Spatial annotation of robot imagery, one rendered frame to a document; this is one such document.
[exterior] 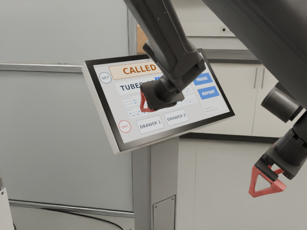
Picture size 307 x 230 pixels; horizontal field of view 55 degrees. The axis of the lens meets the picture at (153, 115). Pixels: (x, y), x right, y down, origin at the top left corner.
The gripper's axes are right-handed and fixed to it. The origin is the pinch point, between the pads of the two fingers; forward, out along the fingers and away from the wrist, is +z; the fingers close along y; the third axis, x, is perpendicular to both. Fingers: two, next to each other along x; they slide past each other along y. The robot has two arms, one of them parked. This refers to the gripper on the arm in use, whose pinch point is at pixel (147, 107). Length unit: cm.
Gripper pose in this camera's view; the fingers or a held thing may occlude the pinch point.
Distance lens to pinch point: 77.2
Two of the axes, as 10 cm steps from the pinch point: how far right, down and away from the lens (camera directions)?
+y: -8.0, 2.2, -5.6
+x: 4.0, 8.9, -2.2
